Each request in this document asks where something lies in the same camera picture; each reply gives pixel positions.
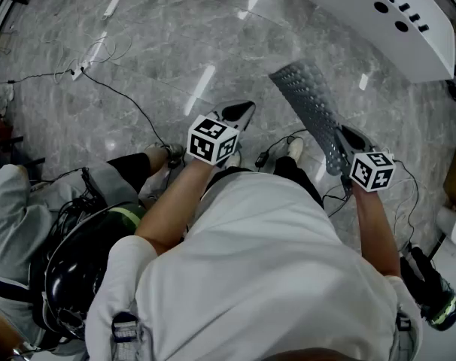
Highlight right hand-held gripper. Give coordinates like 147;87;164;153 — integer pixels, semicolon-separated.
335;125;397;194

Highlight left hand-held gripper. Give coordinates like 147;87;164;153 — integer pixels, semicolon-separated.
188;101;256;165

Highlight grey perforated mat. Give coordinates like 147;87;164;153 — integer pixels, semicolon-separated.
268;60;355;199

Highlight person's left forearm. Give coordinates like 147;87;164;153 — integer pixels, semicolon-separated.
134;155;223;257

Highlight person's right forearm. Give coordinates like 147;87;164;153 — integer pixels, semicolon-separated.
352;186;402;278

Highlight person's right white shoe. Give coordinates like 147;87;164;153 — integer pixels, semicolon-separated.
287;136;305;161

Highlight person's black trousers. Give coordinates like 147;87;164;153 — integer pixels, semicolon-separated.
207;155;325;210

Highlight person's white t-shirt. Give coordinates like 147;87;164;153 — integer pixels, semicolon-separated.
85;171;424;361

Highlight black rounded backpack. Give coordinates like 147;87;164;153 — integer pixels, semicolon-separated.
400;243;456;332

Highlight white power strip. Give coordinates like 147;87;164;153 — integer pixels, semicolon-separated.
70;61;90;81

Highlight white bathtub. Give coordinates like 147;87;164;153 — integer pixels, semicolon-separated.
280;0;456;84

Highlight black helmet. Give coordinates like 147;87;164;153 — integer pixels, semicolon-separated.
29;203;146;340

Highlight black cable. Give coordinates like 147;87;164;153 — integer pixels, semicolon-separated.
79;69;176;157

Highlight grey shoulder strap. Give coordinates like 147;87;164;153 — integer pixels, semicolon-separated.
395;312;413;332
111;311;144;344

